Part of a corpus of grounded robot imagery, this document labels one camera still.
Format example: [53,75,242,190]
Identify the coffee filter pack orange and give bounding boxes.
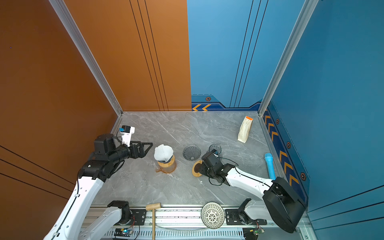
[238,116,253,143]

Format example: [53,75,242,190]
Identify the left green circuit board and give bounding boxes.
[114,228,134,238]

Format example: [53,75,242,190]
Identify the grey glass pitcher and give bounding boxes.
[209,144,222,155]

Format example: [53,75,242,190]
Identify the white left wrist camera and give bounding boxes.
[119,125,135,147]

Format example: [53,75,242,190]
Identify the grey glass dripper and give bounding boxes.
[183,145,201,161]

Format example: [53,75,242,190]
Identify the green circuit board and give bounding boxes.
[243,228,265,240]
[114,228,134,238]

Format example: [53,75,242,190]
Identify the right aluminium corner post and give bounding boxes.
[257,0,319,117]

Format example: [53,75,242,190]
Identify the right green circuit board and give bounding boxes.
[243,228,265,240]

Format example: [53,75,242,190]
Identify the orange glass carafe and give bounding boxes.
[156,164,177,174]

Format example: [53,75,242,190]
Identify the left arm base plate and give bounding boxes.
[117,209,147,226]

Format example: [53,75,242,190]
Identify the wooden mallet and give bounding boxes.
[146,203,162,240]

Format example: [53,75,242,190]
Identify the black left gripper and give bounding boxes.
[109,140,153,166]

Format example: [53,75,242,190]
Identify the light blue cylinder roll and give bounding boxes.
[265,153,276,180]

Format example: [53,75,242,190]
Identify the left aluminium corner post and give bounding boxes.
[49,0,123,117]

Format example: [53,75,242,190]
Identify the white paper coffee filter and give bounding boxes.
[154,145,174,164]

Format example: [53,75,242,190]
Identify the aluminium corner post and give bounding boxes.
[49,0,123,117]
[257,0,319,117]

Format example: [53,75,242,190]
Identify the white woven trivet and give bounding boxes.
[201,202,225,229]

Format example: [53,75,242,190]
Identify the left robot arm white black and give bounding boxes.
[45,134,153,240]

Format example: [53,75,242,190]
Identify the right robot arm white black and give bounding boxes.
[194,162,307,233]

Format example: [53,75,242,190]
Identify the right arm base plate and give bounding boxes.
[225,209,268,226]

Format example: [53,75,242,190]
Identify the wooden ring holder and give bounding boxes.
[192,160,203,178]
[158,158,175,168]

